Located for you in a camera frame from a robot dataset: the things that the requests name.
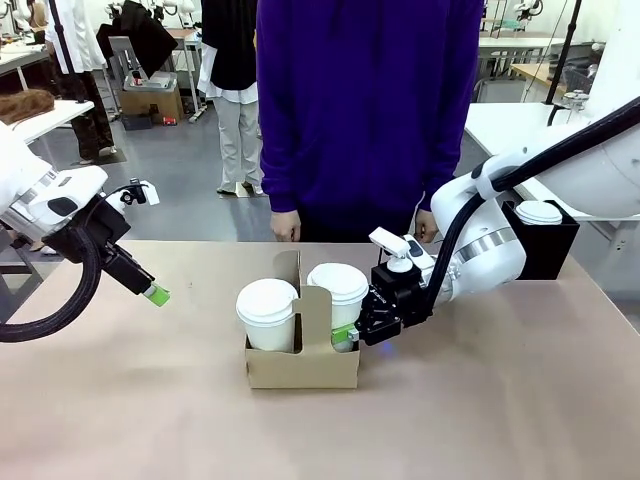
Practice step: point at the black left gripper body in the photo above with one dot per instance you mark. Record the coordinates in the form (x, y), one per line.
(107, 225)

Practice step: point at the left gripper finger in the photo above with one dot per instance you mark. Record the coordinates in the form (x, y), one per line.
(157, 291)
(155, 299)

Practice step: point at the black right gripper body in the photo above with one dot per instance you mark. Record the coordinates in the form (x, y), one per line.
(395, 300)

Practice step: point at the white paper cup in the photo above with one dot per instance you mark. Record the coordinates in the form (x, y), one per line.
(345, 315)
(270, 335)

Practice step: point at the white plastic cup lid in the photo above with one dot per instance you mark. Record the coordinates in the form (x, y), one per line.
(337, 282)
(265, 300)

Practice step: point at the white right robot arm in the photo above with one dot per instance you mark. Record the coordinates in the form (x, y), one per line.
(480, 235)

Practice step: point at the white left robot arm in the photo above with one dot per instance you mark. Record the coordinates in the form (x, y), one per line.
(30, 185)

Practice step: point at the brown cardboard cup carrier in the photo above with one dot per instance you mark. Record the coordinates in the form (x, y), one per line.
(300, 370)

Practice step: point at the person's left hand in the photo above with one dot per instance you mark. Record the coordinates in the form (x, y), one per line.
(427, 226)

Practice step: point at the person's right hand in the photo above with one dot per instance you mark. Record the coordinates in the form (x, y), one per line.
(286, 226)

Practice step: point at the small black box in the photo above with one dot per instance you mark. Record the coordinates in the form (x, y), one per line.
(136, 122)

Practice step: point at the white side table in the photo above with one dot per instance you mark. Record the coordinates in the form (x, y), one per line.
(55, 117)

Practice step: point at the brown cardboard box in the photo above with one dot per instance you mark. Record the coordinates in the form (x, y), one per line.
(155, 105)

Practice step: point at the brown furry object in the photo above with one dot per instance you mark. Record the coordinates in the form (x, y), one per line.
(25, 106)

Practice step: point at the grey plastic tray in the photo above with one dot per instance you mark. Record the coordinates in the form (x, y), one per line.
(150, 81)

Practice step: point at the black lid holder box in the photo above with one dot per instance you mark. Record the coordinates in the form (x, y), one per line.
(550, 250)

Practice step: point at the stack of white lids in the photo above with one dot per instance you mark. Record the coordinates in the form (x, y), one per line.
(539, 212)

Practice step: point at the person in white coat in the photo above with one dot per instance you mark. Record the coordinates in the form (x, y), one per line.
(80, 50)

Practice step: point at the person in purple jacket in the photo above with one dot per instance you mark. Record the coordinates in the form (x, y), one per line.
(360, 125)

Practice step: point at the black hanging cloth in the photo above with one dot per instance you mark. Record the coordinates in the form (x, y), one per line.
(145, 35)

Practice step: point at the person in black top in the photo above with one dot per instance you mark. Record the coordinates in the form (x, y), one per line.
(235, 50)

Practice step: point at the wooden background table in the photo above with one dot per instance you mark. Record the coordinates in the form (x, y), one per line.
(537, 75)

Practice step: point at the jar with metal lid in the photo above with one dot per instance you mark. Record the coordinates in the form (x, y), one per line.
(577, 99)

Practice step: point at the black vertical pole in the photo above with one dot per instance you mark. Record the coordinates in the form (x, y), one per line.
(567, 45)

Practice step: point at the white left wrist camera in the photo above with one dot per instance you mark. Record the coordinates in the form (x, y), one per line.
(145, 192)

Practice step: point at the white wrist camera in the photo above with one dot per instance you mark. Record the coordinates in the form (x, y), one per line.
(390, 241)
(145, 192)

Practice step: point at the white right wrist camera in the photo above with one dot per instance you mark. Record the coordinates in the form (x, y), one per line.
(390, 241)

